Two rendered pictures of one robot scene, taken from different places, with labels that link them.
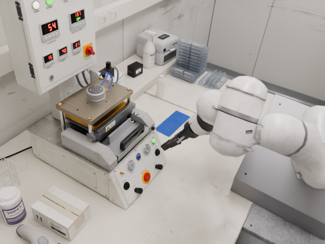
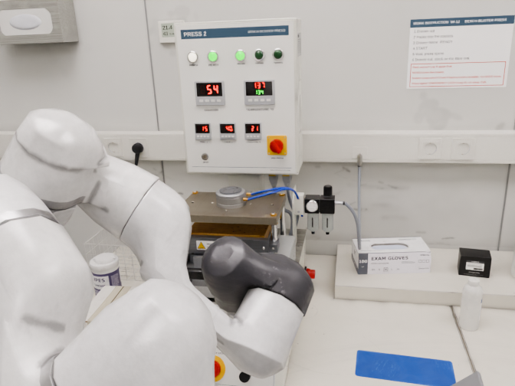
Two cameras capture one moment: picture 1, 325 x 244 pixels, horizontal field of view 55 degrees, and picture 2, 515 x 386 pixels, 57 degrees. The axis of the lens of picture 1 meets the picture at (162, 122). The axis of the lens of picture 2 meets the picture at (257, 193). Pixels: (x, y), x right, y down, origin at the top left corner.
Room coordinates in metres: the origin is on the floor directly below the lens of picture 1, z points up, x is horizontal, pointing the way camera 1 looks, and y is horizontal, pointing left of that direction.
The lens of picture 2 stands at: (0.78, -0.88, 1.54)
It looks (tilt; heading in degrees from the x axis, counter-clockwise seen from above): 19 degrees down; 74
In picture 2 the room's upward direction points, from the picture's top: 2 degrees counter-clockwise
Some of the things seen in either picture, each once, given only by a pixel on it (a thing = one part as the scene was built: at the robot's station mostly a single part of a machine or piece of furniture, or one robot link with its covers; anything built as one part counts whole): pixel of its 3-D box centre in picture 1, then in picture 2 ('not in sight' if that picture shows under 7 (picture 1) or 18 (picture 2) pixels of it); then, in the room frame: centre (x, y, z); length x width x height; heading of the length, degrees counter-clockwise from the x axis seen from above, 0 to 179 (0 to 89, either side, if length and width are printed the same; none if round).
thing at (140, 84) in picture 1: (132, 76); (469, 276); (1.79, 0.23, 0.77); 0.84 x 0.30 x 0.04; 153
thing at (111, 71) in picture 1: (106, 78); (318, 210); (1.30, 0.29, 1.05); 0.15 x 0.05 x 0.15; 152
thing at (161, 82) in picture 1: (160, 85); (470, 303); (1.63, 0.03, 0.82); 0.05 x 0.05 x 0.14
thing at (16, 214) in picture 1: (11, 205); (106, 277); (0.69, 0.54, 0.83); 0.09 x 0.09 x 0.15
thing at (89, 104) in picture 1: (94, 97); (241, 208); (1.08, 0.30, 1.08); 0.31 x 0.24 x 0.13; 152
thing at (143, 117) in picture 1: (130, 114); (280, 268); (1.13, 0.15, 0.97); 0.26 x 0.05 x 0.07; 62
